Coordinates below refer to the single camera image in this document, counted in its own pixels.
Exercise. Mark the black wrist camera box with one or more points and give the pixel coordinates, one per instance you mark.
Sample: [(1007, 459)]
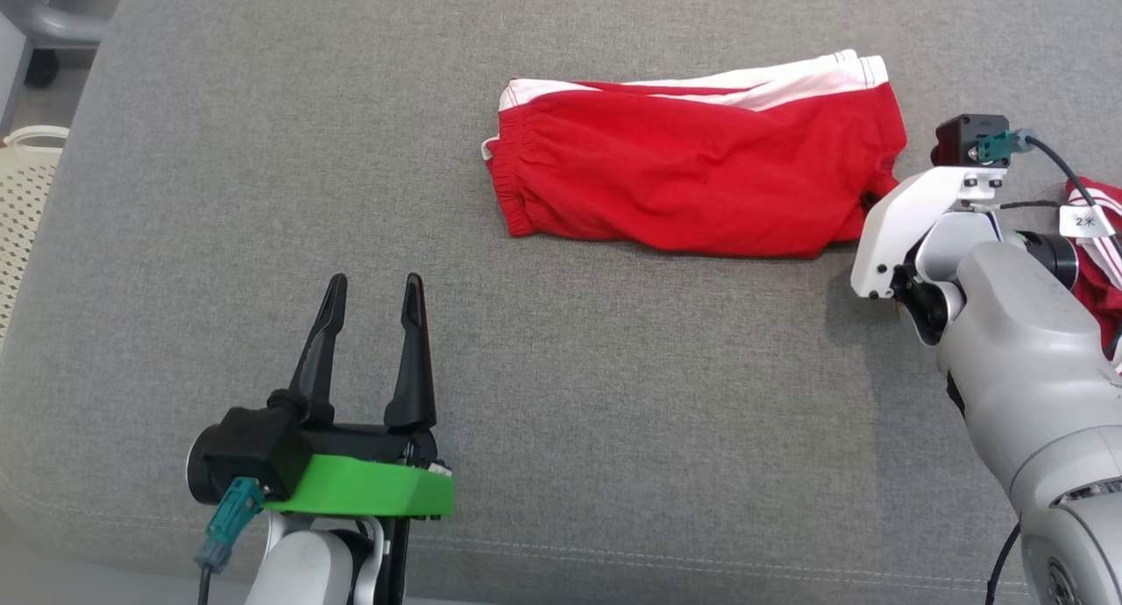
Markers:
[(245, 451), (960, 140)]

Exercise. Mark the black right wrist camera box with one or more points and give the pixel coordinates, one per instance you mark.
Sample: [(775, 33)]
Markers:
[(960, 140)]

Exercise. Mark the red and white striped shorts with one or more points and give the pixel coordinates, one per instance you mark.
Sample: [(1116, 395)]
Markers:
[(684, 167)]

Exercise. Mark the red and white t-shirt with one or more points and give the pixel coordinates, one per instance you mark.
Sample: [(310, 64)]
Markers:
[(1100, 281)]

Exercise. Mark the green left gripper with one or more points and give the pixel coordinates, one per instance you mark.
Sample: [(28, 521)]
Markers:
[(368, 487)]

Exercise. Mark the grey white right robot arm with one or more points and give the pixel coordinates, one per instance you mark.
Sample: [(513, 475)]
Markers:
[(1026, 351)]

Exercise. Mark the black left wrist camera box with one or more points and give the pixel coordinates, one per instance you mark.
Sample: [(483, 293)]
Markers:
[(245, 451)]

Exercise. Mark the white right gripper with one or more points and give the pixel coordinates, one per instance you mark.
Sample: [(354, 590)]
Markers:
[(894, 219)]

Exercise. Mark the cream perforated laundry basket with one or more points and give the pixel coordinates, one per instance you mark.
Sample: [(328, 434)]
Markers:
[(26, 210)]

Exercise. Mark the grey wheeled cart frame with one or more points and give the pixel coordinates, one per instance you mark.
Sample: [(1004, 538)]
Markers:
[(53, 22)]

